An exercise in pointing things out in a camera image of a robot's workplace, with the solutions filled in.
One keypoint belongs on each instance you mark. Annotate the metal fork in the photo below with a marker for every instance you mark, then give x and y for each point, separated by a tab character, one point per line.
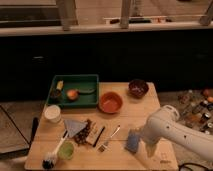
104	145

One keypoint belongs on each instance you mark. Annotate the white dish brush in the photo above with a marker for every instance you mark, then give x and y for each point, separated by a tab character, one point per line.
50	158

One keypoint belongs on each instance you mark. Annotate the dark round cup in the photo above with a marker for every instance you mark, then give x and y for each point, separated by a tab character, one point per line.
55	95

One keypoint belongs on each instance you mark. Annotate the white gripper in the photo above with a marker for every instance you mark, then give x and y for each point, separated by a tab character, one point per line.
150	145

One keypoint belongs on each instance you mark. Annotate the yellow banana piece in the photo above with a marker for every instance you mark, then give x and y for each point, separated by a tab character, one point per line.
59	85

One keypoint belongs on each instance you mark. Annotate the blue sponge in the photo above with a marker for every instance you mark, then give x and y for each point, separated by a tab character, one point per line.
132	142

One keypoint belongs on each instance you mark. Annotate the grey triangular cloth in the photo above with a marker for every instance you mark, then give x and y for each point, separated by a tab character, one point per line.
74	127

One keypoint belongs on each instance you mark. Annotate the red bowl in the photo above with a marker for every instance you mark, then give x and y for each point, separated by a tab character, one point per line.
110	103

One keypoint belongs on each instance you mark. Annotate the red apple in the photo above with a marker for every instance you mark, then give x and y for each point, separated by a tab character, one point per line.
72	94

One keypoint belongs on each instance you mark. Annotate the dark brown bowl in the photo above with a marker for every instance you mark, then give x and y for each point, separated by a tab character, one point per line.
138	88

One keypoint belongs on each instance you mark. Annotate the black marker pen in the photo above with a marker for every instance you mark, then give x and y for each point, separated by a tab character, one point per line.
94	145

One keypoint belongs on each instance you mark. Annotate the white cup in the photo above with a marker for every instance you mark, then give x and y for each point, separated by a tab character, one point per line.
53	113

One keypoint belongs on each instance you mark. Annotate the green plastic tray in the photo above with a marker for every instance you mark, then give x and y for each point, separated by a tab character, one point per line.
86	81

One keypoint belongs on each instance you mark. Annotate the green cup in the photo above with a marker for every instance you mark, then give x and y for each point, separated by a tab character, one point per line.
66	151

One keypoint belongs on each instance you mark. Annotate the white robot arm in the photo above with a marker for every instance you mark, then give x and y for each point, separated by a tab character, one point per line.
163	124

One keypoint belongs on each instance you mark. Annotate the green cucumber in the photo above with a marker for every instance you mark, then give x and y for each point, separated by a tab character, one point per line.
86	91

